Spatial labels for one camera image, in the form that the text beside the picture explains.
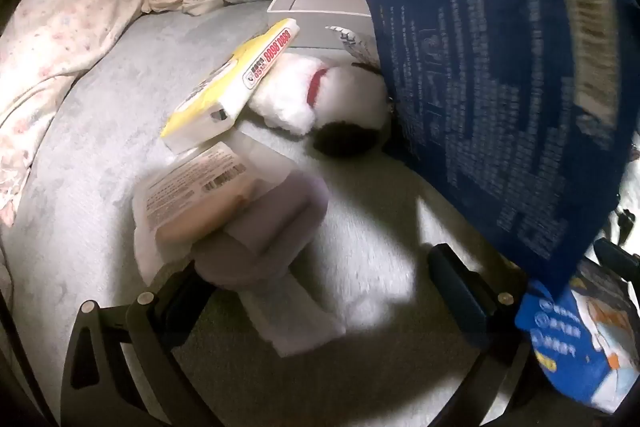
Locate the blue and white cartoon packet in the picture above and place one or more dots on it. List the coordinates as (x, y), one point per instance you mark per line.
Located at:
(575, 347)

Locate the white cardboard box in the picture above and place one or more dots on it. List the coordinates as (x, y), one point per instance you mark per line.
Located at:
(320, 2)

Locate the yellow packet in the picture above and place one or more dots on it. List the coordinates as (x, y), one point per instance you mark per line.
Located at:
(235, 82)

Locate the beige packet with barcode label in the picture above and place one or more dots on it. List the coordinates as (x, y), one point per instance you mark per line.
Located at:
(200, 197)

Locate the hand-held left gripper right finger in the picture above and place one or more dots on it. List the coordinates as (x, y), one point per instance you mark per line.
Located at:
(460, 292)

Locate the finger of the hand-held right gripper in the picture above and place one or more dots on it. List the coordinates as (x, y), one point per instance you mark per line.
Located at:
(617, 257)

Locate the white plush dog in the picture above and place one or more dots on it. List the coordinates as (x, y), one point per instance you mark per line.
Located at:
(340, 97)

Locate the large dark blue packet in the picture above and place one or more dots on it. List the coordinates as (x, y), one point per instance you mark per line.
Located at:
(500, 82)

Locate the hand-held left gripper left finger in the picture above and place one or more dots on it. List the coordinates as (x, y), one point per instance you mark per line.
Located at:
(175, 302)

